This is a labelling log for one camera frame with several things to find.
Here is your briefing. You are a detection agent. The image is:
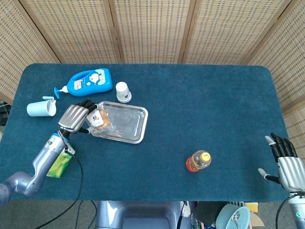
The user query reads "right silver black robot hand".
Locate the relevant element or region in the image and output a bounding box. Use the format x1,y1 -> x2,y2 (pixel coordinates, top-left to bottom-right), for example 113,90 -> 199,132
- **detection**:
258,133 -> 305,192

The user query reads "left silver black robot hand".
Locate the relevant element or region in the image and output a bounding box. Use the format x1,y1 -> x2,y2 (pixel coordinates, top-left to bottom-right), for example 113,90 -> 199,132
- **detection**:
58,99 -> 100,138

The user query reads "clear snack packet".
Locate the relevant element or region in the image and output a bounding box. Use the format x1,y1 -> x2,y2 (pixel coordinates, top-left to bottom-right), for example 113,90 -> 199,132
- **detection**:
86,107 -> 112,131

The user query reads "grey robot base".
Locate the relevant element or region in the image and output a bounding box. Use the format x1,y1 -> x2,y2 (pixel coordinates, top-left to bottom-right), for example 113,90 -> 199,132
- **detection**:
96,200 -> 183,229

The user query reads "light blue mug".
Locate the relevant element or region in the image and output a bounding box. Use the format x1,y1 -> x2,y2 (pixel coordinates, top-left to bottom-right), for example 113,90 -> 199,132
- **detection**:
26,96 -> 57,118

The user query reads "blue lotion pump bottle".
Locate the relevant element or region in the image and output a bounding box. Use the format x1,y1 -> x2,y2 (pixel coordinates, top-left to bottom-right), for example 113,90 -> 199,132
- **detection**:
53,68 -> 113,99

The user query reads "green tissue pack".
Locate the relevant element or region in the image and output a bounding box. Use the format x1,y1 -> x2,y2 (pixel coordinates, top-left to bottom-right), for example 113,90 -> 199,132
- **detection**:
46,149 -> 76,178

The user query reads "yellow box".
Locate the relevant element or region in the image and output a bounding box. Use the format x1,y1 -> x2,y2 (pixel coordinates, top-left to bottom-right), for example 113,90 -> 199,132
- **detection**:
245,202 -> 259,213

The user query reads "silver metal tray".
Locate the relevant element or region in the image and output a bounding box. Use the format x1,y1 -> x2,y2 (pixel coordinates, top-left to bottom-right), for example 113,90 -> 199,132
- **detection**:
90,101 -> 149,145

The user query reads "metal spoon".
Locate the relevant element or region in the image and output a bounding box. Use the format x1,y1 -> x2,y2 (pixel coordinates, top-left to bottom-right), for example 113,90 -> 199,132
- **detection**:
230,211 -> 241,224

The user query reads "light blue bowl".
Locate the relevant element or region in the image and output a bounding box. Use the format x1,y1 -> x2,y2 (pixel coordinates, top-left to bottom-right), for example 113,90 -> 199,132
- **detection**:
215,204 -> 251,229

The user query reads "black bag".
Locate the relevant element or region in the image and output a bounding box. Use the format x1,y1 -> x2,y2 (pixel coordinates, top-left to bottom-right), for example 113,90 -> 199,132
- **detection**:
194,201 -> 225,226

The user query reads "orange drink bottle yellow cap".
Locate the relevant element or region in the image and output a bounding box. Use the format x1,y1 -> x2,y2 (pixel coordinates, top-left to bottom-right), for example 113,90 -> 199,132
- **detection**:
185,150 -> 212,172

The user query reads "dark blue tablecloth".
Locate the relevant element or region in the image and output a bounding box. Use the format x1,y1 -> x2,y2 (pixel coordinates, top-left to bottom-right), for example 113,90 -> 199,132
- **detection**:
0,63 -> 293,202

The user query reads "woven bamboo folding screen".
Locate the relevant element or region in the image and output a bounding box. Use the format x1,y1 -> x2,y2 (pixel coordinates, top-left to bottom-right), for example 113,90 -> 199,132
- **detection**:
0,0 -> 305,155

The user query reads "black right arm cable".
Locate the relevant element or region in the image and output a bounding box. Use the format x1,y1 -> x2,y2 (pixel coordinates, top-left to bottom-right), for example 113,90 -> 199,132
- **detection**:
275,192 -> 299,229

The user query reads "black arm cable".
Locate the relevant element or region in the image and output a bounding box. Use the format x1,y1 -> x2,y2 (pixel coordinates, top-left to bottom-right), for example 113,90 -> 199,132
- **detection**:
35,146 -> 84,229
275,192 -> 299,229

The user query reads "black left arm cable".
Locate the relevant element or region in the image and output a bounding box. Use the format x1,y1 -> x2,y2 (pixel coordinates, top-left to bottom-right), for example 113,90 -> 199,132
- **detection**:
35,146 -> 84,229

